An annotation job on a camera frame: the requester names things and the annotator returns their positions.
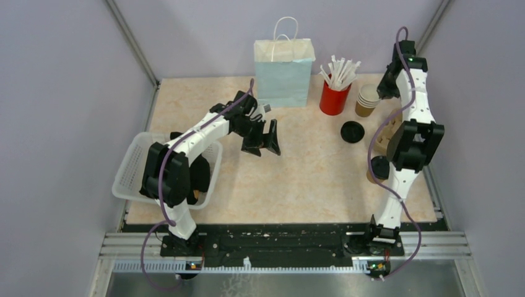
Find black cloth in basket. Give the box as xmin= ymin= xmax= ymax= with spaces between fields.
xmin=139 ymin=142 xmax=210 ymax=207

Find clear plastic basket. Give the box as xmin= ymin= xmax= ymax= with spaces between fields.
xmin=111 ymin=132 xmax=223 ymax=210

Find stacked brown paper cups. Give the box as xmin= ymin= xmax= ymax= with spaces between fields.
xmin=355 ymin=84 xmax=381 ymax=118

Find brown paper coffee cup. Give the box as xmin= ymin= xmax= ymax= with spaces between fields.
xmin=366 ymin=171 xmax=386 ymax=184

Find black plastic cup lid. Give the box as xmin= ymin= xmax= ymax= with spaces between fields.
xmin=371 ymin=155 xmax=389 ymax=180

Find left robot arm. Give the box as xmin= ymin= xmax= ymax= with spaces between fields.
xmin=139 ymin=91 xmax=281 ymax=256

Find light blue paper bag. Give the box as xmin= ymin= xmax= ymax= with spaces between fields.
xmin=254 ymin=16 xmax=316 ymax=108

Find white wrapped straws bundle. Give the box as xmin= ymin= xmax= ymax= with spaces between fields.
xmin=319 ymin=55 xmax=362 ymax=92

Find stack of black lids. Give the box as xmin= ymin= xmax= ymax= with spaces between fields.
xmin=340 ymin=121 xmax=365 ymax=144

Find white toothed cable rail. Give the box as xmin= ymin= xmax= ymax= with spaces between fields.
xmin=113 ymin=257 xmax=370 ymax=275

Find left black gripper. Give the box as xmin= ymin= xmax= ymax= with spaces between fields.
xmin=233 ymin=118 xmax=280 ymax=157

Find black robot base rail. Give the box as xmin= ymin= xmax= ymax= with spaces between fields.
xmin=104 ymin=222 xmax=446 ymax=271

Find red ribbed straw cup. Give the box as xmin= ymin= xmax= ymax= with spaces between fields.
xmin=319 ymin=82 xmax=352 ymax=116

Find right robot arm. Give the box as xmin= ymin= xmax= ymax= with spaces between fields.
xmin=363 ymin=40 xmax=445 ymax=255

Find cardboard cup carrier tray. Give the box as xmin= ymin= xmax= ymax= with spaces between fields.
xmin=373 ymin=109 xmax=403 ymax=156

